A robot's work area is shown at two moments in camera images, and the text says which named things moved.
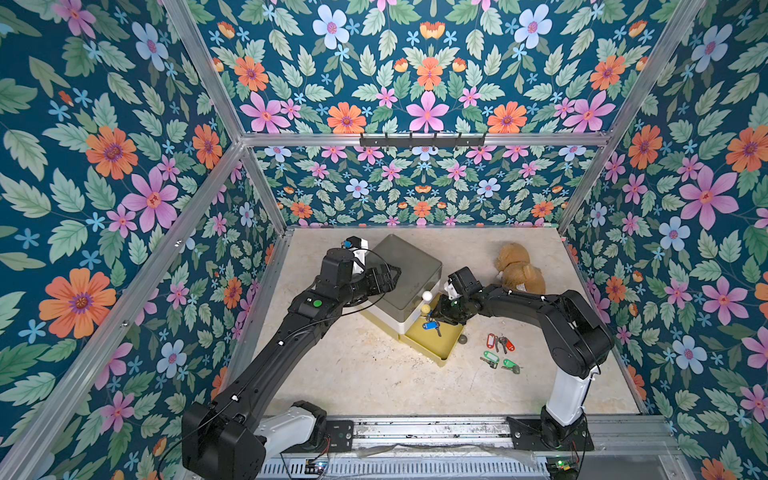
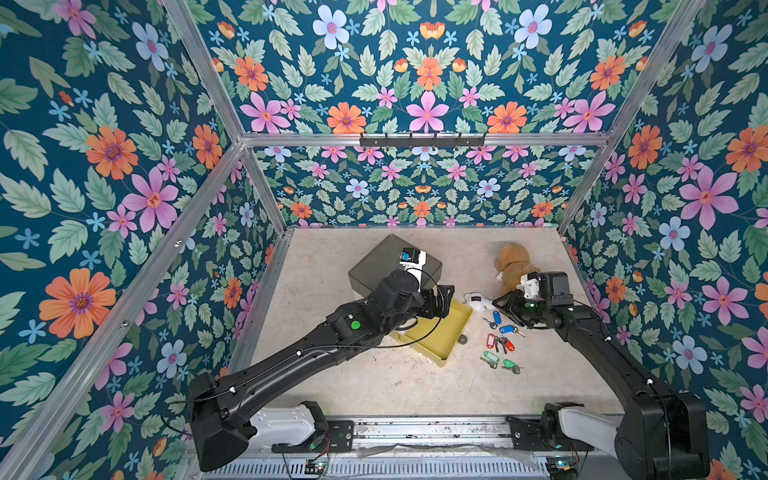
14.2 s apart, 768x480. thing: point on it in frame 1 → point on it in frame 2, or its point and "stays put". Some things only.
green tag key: (491, 359) stays put
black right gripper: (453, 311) → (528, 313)
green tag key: (508, 364) stays put
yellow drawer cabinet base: (424, 342) stays put
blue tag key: (432, 325) → (507, 329)
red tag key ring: (491, 341) stays put
